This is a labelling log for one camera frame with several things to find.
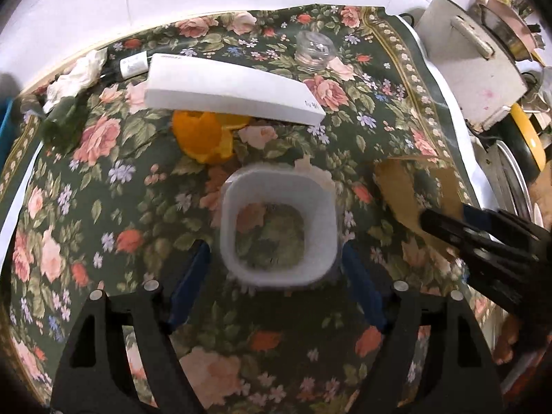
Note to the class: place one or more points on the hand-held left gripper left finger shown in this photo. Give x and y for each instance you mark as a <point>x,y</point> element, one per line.
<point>192,280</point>

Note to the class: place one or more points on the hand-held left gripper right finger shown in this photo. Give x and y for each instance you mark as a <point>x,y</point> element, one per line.
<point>364,289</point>

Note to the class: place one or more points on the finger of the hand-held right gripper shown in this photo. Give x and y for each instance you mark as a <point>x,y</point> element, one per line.
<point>461,233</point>
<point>481,216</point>

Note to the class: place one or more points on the brown paper piece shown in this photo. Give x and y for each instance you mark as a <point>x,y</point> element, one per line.
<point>401,189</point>

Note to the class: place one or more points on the white square plastic cup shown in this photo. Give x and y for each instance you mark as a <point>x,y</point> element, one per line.
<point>321,207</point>

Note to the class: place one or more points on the long white box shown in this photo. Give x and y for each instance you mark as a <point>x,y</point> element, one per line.
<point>224,90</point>

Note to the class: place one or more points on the white tissue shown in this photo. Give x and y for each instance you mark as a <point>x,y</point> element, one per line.
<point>77,73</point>

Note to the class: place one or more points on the person's right hand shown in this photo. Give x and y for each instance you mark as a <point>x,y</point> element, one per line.
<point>509,338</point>

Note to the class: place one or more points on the white plate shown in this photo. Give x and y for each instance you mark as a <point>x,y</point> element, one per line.
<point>515,181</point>

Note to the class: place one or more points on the floral tablecloth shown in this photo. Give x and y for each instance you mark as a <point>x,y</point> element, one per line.
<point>129,207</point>

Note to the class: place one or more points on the yellow plate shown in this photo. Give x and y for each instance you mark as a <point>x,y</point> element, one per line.
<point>528,129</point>

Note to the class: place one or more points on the orange peel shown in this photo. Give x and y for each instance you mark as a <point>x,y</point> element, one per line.
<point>202,138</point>

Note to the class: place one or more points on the metal bowl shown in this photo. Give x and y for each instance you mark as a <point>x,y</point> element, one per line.
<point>513,39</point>

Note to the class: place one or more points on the dark green bottle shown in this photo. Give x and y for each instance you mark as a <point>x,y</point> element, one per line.
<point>64,120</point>

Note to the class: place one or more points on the dark item with white label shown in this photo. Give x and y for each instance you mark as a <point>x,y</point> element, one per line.
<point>133,64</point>

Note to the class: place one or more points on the small glass jar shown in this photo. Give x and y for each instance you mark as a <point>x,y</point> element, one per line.
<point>315,49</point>

